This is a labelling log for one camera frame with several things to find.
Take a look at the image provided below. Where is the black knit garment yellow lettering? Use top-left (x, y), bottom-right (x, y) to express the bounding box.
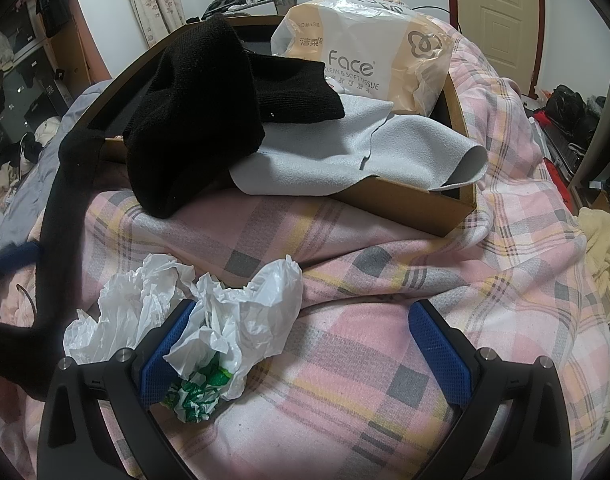
top-left (0, 12), bottom-right (346, 401)

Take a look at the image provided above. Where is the white plastic bag green print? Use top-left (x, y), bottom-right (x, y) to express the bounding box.
top-left (62, 254), bottom-right (304, 423)

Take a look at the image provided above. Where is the cream door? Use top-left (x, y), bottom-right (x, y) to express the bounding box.
top-left (445, 0), bottom-right (546, 96)

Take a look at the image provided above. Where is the grey cloth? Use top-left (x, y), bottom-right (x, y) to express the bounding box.
top-left (229, 96), bottom-right (488, 197)

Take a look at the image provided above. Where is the beige towel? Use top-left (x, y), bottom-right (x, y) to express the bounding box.
top-left (577, 207), bottom-right (610, 296)

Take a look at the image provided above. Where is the thin dark cable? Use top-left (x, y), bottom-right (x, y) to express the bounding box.
top-left (15, 284), bottom-right (38, 323)

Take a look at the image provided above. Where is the brown cardboard box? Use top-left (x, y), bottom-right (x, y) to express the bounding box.
top-left (78, 14), bottom-right (478, 238)

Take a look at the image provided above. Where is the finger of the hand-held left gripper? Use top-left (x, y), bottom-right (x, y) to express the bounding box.
top-left (0, 242), bottom-right (38, 273)

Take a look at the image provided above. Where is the hanging black shirt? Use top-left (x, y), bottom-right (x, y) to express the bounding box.
top-left (35, 0), bottom-right (76, 38)

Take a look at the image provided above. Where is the black bag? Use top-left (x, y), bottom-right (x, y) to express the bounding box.
top-left (542, 84), bottom-right (603, 136)

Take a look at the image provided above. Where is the wooden open wardrobe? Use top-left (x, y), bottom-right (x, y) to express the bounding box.
top-left (0, 0), bottom-right (111, 211)

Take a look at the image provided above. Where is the bagged tissue pack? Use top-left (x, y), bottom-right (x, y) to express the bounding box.
top-left (270, 0), bottom-right (453, 116)

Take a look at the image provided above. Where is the grey quilt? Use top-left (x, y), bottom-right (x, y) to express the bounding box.
top-left (0, 80), bottom-right (116, 241)

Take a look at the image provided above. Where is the pink plaid blanket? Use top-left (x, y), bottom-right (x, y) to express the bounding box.
top-left (0, 0), bottom-right (610, 480)

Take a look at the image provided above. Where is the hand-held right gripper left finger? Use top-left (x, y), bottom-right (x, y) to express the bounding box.
top-left (35, 299), bottom-right (198, 480)

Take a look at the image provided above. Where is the black cable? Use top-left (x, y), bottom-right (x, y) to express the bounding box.
top-left (415, 2), bottom-right (458, 18)

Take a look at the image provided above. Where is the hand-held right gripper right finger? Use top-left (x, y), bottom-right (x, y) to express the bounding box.
top-left (407, 300), bottom-right (573, 480)

